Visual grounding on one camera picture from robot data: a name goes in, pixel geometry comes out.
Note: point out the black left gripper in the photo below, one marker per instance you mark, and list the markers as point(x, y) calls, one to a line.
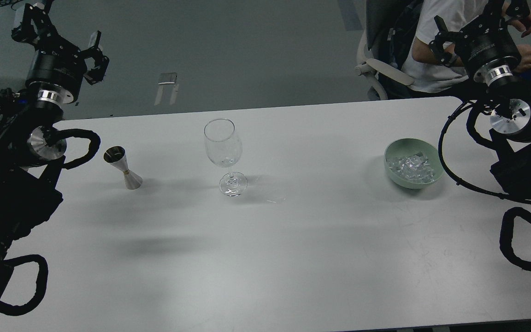
point(57, 63)

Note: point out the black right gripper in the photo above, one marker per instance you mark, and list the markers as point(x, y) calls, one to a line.
point(486, 50)

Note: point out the steel double jigger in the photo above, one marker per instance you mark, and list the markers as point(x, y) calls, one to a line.
point(116, 156)

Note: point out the clear ice cubes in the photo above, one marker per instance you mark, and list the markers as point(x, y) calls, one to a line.
point(415, 168)

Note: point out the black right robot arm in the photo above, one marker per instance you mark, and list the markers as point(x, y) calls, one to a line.
point(501, 120)

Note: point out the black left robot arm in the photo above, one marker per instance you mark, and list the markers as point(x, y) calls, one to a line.
point(33, 152)

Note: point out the clear wine glass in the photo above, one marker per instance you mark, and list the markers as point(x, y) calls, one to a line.
point(224, 149)

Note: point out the grey office chair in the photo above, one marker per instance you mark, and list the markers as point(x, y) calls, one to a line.
point(388, 32)

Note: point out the metal floor plate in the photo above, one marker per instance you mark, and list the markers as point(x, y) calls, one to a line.
point(167, 89)

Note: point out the green bowl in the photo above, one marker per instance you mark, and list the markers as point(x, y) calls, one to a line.
point(408, 146)

